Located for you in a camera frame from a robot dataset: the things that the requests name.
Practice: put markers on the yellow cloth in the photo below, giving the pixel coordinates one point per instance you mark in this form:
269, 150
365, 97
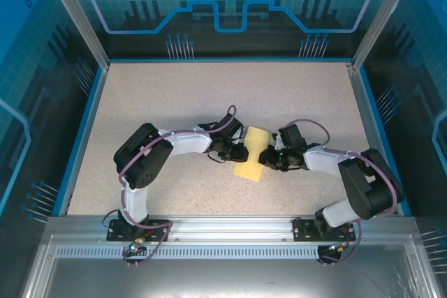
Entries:
256, 137

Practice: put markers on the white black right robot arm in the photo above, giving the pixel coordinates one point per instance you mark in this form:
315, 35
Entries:
321, 160

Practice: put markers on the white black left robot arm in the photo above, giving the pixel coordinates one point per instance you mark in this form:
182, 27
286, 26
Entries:
188, 142

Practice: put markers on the grey metal tray panel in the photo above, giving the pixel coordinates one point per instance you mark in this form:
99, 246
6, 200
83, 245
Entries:
227, 277

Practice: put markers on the blue table border strip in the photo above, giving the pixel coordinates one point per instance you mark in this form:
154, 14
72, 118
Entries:
83, 137

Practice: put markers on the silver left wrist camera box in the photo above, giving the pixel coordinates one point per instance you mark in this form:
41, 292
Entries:
243, 141

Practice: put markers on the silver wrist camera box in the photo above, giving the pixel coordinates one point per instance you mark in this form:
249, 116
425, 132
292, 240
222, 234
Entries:
243, 141
278, 141

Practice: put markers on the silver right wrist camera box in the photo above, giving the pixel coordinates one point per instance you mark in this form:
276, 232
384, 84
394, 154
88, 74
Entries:
278, 141

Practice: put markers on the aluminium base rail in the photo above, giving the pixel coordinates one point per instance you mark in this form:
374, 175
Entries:
227, 228

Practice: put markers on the aluminium table side rail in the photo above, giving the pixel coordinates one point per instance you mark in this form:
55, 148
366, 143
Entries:
361, 102

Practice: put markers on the aluminium frame post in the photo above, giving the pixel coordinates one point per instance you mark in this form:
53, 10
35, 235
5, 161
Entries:
379, 15
81, 15

